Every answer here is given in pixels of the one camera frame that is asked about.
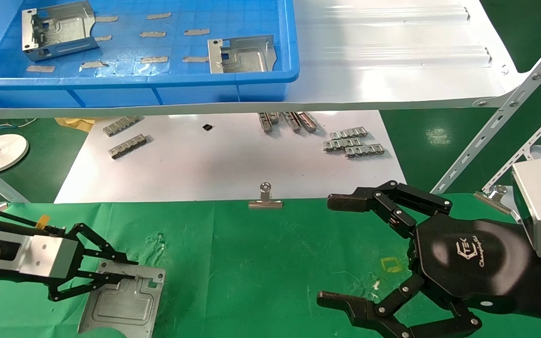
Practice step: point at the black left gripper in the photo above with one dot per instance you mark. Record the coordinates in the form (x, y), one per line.
(61, 281)

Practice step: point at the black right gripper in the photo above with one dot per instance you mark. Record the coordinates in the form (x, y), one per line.
(477, 263)

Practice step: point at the bent sheet metal bracket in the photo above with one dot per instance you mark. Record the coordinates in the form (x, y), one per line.
(125, 305)
(71, 26)
(247, 58)

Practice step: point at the white shelf board with parts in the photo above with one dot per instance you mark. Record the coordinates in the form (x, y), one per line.
(228, 164)

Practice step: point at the silver linked metal part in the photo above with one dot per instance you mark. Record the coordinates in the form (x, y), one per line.
(127, 146)
(341, 144)
(364, 150)
(121, 126)
(349, 133)

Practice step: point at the green work table cloth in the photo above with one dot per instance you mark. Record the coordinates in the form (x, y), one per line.
(261, 281)

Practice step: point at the yellow crumpled bag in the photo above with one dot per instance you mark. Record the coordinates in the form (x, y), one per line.
(78, 124)

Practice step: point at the dark thick metal bar part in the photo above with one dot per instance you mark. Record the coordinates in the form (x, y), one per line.
(292, 122)
(275, 117)
(266, 123)
(307, 122)

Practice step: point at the white round floor stand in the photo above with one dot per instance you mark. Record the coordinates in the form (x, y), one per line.
(3, 152)

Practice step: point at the small black chip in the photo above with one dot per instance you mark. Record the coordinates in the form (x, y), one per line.
(208, 127)

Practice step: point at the large blue plastic bin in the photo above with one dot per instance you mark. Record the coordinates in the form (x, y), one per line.
(134, 91)

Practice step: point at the white wide shelf board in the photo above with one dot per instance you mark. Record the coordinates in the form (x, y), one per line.
(392, 70)

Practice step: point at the beige masking tape strip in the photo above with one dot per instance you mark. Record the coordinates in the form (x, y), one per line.
(40, 69)
(159, 16)
(93, 65)
(153, 34)
(195, 59)
(197, 32)
(104, 38)
(154, 60)
(106, 19)

